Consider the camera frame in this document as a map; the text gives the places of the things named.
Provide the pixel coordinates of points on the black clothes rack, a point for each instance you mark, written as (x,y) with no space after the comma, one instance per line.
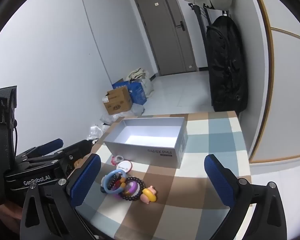
(197,17)

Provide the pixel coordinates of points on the grey cardboard box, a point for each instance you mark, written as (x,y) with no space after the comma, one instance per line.
(145,153)

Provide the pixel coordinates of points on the clear plastic wrap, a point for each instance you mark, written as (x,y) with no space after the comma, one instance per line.
(110,118)

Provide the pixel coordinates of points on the white panel with wooden trim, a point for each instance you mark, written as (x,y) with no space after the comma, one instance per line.
(285,92)

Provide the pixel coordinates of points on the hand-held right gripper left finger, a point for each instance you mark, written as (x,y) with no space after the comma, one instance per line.
(86,177)

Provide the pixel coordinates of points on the beige cloth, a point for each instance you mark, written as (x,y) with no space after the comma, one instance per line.
(137,74)

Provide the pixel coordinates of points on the blue cardboard box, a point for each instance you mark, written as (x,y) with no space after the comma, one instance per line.
(138,92)

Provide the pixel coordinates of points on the grey door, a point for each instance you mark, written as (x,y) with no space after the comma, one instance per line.
(165,42)

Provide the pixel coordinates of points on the brown cardboard box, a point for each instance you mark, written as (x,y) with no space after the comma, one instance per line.
(117,102)

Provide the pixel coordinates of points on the checked tablecloth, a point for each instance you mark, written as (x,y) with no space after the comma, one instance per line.
(190,205)

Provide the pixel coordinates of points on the person's left hand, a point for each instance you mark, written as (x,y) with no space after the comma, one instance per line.
(7,215)

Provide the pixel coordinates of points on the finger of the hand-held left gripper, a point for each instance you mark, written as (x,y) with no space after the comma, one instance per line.
(77,148)
(52,145)

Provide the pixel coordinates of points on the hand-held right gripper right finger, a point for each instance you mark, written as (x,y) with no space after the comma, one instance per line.
(220,180)

